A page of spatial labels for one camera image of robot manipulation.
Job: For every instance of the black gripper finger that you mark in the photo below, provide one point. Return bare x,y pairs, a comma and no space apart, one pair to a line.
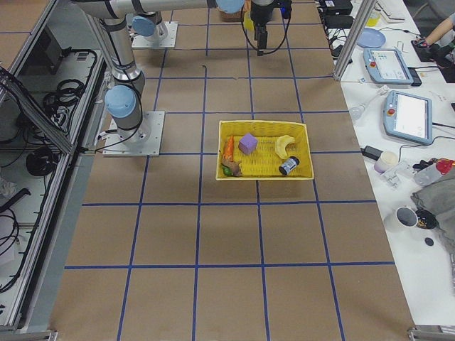
262,39

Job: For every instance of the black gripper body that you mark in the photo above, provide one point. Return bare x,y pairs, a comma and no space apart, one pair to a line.
259,14

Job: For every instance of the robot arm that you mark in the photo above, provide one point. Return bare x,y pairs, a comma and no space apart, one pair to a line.
123,101
150,28

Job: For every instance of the pale croissant toy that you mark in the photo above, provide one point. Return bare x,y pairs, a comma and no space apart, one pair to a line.
280,145

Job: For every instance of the blue plate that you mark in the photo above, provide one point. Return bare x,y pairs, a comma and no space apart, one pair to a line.
371,38

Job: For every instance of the purple foam block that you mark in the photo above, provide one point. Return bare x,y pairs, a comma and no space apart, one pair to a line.
247,144

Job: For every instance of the yellow plastic tray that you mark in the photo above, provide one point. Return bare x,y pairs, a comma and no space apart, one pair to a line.
263,163

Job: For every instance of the orange toy carrot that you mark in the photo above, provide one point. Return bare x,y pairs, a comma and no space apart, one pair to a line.
228,153

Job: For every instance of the upper teach pendant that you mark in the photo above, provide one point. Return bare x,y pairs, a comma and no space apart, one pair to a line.
387,67

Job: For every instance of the teach pendant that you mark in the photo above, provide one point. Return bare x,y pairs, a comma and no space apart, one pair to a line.
387,67
408,116

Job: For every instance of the small silver black can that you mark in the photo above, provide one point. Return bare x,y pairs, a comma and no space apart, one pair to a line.
289,165

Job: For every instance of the brown toy animal figure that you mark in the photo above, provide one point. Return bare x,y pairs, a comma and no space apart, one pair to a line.
234,166

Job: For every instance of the green toy leaf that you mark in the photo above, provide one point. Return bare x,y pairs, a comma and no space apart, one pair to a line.
227,171

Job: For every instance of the black charger on desk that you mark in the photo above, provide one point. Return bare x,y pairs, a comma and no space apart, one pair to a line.
371,152

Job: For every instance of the lower teach pendant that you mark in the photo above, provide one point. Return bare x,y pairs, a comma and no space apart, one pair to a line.
408,116

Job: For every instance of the white purple cup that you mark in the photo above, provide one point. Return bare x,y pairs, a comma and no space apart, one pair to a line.
385,161

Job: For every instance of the white mug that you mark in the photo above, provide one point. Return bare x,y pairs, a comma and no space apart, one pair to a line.
401,219

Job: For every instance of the grey cloth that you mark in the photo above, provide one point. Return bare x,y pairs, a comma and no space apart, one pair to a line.
438,199

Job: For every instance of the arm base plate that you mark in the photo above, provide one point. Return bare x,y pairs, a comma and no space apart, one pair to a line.
145,142
169,42

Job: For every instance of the aluminium frame post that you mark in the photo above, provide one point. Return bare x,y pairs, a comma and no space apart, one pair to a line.
360,20

